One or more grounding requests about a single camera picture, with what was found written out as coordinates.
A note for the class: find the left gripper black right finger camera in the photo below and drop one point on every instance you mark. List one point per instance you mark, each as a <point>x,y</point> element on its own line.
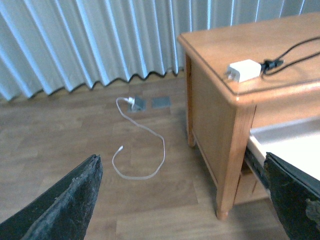
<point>296,198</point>

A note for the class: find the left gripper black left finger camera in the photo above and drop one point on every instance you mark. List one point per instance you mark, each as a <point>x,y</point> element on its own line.
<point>63,212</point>

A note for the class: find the wooden drawer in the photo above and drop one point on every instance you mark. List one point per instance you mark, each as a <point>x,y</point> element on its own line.
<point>296,142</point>

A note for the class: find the white charger adapter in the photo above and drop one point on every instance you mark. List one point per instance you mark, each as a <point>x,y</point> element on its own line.
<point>244,70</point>

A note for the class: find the wooden nightstand cabinet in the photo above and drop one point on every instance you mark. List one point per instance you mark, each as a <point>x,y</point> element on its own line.
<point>220,112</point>

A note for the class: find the open grey floor socket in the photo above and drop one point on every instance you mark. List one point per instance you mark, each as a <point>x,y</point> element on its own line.
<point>136,104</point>

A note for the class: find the closed grey floor socket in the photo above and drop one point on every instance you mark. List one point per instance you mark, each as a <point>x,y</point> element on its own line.
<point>161,102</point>

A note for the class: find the grey pleated curtain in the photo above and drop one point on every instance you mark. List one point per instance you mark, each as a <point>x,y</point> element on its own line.
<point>49,45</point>

